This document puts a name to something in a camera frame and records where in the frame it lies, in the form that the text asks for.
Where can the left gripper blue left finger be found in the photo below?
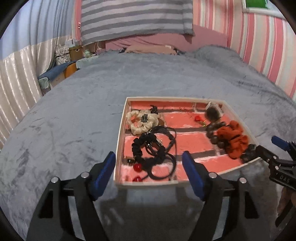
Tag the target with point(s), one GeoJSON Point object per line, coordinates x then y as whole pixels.
{"type": "Point", "coordinates": [52, 220]}

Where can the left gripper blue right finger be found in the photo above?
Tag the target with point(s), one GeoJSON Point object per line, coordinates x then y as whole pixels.
{"type": "Point", "coordinates": [244, 220]}

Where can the black hair claw clip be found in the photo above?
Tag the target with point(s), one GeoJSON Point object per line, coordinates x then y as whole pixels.
{"type": "Point", "coordinates": [249, 154]}

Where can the orange fabric scrunchie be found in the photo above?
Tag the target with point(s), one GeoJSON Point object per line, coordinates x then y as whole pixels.
{"type": "Point", "coordinates": [235, 142]}

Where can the red tassel charm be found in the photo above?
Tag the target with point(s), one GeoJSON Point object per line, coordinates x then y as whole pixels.
{"type": "Point", "coordinates": [200, 120]}

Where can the black hair tie red beads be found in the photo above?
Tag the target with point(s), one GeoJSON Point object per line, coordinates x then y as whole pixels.
{"type": "Point", "coordinates": [157, 168]}

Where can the black scrunchie with charm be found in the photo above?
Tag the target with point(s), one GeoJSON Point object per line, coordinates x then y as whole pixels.
{"type": "Point", "coordinates": [147, 151]}

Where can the cream fabric scrunchie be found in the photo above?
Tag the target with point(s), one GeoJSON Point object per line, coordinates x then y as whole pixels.
{"type": "Point", "coordinates": [141, 121]}

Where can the grey plush bed blanket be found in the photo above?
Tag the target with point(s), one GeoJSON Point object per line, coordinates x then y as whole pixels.
{"type": "Point", "coordinates": [76, 125]}

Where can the beige tray with brick lining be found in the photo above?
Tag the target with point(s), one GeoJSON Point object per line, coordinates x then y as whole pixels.
{"type": "Point", "coordinates": [178, 113]}

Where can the white satin curtain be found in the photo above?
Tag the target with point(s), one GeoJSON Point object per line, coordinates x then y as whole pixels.
{"type": "Point", "coordinates": [20, 89]}

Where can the blue cloth on side table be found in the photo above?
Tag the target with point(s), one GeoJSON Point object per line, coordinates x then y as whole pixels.
{"type": "Point", "coordinates": [52, 73]}

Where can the white framed picture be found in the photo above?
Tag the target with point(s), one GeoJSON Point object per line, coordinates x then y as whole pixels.
{"type": "Point", "coordinates": [261, 7]}

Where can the patterned fabric bag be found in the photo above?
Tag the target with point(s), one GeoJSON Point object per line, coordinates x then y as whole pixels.
{"type": "Point", "coordinates": [62, 55]}

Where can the brown storage box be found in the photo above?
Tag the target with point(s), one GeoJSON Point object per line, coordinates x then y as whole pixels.
{"type": "Point", "coordinates": [76, 53]}

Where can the tan pillow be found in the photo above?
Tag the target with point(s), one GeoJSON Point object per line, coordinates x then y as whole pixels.
{"type": "Point", "coordinates": [156, 49]}

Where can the grey striped hanging sheet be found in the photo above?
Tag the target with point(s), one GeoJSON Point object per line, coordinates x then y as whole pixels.
{"type": "Point", "coordinates": [108, 20]}

